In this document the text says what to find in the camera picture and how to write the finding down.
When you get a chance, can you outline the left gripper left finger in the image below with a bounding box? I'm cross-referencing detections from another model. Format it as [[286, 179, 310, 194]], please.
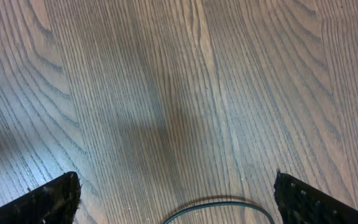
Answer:
[[0, 171, 81, 224]]

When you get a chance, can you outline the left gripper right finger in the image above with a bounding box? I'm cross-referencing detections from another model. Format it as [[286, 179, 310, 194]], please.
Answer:
[[274, 171, 358, 224]]

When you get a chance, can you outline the black USB cable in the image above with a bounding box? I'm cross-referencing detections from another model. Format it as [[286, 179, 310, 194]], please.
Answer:
[[162, 200, 276, 224]]

